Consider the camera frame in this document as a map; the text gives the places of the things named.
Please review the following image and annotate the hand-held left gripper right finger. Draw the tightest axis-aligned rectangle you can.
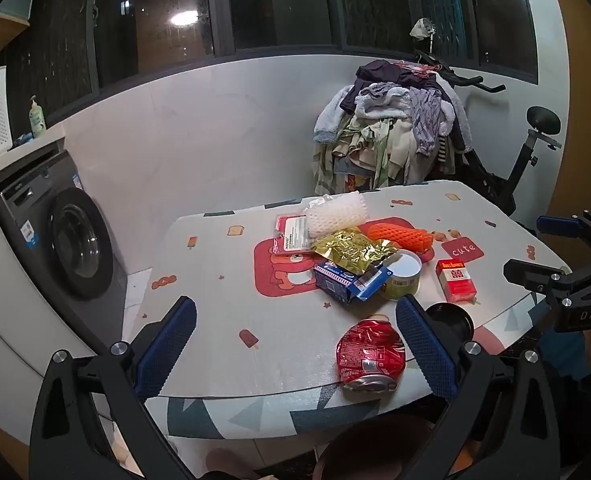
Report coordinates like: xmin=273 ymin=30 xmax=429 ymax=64
xmin=394 ymin=294 xmax=561 ymax=480

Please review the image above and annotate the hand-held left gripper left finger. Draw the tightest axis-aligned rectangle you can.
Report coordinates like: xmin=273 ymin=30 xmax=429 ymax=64
xmin=28 ymin=296 xmax=199 ymax=480

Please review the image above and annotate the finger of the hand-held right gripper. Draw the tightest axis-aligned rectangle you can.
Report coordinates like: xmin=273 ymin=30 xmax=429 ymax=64
xmin=504 ymin=255 xmax=591 ymax=307
xmin=536 ymin=211 xmax=591 ymax=257

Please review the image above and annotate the crushed red can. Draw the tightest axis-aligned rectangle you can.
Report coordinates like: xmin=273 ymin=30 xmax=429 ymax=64
xmin=336 ymin=319 xmax=406 ymax=392

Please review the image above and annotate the round tin with white lid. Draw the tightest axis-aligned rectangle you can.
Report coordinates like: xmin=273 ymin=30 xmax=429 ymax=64
xmin=379 ymin=249 xmax=422 ymax=301

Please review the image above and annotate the red cigarette box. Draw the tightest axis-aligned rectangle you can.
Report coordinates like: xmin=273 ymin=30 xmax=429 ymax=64
xmin=435 ymin=258 xmax=477 ymax=304

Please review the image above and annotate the blue cardboard box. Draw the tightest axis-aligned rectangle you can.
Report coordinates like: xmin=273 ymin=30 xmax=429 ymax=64
xmin=313 ymin=260 xmax=393 ymax=304

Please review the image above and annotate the brown round bin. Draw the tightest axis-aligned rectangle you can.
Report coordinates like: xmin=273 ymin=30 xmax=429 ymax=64
xmin=313 ymin=412 xmax=441 ymax=480

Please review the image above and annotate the orange foam net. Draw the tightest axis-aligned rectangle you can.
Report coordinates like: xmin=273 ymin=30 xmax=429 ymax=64
xmin=367 ymin=223 xmax=435 ymax=254

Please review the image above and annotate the gold foil bag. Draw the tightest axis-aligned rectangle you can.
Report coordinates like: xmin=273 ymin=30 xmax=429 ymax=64
xmin=311 ymin=228 xmax=400 ymax=276

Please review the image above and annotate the white foam net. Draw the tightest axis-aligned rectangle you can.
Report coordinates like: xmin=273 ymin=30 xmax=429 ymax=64
xmin=303 ymin=194 xmax=367 ymax=237

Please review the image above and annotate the pink plastic packet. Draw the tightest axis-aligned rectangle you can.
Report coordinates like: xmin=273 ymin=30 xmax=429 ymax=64
xmin=274 ymin=213 xmax=313 ymax=256

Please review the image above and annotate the black exercise bike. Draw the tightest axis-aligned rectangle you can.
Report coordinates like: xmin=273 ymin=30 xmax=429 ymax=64
xmin=410 ymin=17 xmax=563 ymax=221

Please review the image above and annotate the printed bear table mat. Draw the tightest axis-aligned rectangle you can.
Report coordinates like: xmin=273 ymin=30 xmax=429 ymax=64
xmin=123 ymin=180 xmax=571 ymax=401

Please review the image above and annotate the white counter cabinet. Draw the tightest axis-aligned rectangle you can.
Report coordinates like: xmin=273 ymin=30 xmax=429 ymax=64
xmin=0 ymin=122 xmax=131 ymax=446

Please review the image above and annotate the pile of clothes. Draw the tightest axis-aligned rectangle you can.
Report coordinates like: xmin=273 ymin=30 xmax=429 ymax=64
xmin=313 ymin=59 xmax=473 ymax=196

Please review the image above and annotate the grey front-load washing machine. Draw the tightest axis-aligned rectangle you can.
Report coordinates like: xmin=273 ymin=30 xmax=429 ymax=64
xmin=0 ymin=149 xmax=129 ymax=306

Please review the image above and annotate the white crumpled cloth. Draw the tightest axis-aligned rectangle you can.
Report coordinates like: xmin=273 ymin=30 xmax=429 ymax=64
xmin=409 ymin=17 xmax=436 ymax=41

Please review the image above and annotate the green pump soap bottle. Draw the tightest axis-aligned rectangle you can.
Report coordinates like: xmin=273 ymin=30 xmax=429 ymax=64
xmin=28 ymin=95 xmax=47 ymax=138

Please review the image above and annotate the dark framed window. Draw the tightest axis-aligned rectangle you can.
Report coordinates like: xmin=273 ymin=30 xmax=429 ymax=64
xmin=3 ymin=0 xmax=539 ymax=116

